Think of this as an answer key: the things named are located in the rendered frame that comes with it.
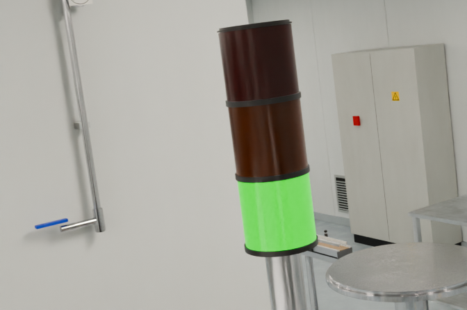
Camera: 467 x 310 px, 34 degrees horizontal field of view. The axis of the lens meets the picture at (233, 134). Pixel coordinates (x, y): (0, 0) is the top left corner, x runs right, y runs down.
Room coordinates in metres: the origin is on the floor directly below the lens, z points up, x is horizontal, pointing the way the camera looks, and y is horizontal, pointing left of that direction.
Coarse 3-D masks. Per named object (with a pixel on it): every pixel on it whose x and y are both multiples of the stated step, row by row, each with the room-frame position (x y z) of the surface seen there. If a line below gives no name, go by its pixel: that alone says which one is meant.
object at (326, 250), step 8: (320, 240) 4.90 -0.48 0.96; (328, 240) 4.98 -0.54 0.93; (336, 240) 4.86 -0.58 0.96; (320, 248) 4.87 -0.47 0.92; (328, 248) 4.80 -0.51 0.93; (336, 248) 4.79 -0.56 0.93; (344, 248) 4.77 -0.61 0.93; (312, 256) 4.96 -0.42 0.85; (320, 256) 4.88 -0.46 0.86; (328, 256) 4.81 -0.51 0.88; (336, 256) 4.73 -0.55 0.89
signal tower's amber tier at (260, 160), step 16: (240, 112) 0.49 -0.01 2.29; (256, 112) 0.49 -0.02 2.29; (272, 112) 0.49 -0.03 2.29; (288, 112) 0.49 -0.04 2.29; (240, 128) 0.49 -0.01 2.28; (256, 128) 0.49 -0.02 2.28; (272, 128) 0.49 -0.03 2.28; (288, 128) 0.49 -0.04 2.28; (240, 144) 0.50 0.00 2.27; (256, 144) 0.49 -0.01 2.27; (272, 144) 0.49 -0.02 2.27; (288, 144) 0.49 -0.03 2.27; (304, 144) 0.50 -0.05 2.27; (240, 160) 0.50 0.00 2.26; (256, 160) 0.49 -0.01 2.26; (272, 160) 0.49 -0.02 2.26; (288, 160) 0.49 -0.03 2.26; (304, 160) 0.50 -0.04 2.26; (240, 176) 0.50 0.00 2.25; (256, 176) 0.49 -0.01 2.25
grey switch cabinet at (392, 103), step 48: (384, 48) 7.89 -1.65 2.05; (432, 48) 7.21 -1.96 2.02; (336, 96) 8.10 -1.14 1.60; (384, 96) 7.47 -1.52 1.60; (432, 96) 7.18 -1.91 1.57; (384, 144) 7.53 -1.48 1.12; (432, 144) 7.15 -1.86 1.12; (384, 192) 7.59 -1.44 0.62; (432, 192) 7.12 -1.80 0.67; (384, 240) 7.69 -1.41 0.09; (432, 240) 7.09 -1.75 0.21
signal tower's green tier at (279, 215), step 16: (304, 176) 0.50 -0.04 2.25; (240, 192) 0.50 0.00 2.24; (256, 192) 0.49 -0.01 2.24; (272, 192) 0.49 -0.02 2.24; (288, 192) 0.49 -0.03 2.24; (304, 192) 0.50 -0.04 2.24; (256, 208) 0.49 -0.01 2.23; (272, 208) 0.49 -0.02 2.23; (288, 208) 0.49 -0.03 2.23; (304, 208) 0.49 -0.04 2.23; (256, 224) 0.49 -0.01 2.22; (272, 224) 0.49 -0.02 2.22; (288, 224) 0.49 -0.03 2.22; (304, 224) 0.49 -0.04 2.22; (256, 240) 0.49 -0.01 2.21; (272, 240) 0.49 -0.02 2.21; (288, 240) 0.49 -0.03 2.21; (304, 240) 0.49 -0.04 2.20
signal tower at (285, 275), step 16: (288, 96) 0.49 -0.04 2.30; (272, 176) 0.49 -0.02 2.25; (288, 176) 0.49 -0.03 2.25; (272, 256) 0.49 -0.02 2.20; (288, 256) 0.50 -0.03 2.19; (272, 272) 0.50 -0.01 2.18; (288, 272) 0.50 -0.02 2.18; (272, 288) 0.50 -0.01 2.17; (288, 288) 0.50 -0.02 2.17; (304, 288) 0.51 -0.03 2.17; (272, 304) 0.51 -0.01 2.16; (288, 304) 0.50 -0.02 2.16; (304, 304) 0.50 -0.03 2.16
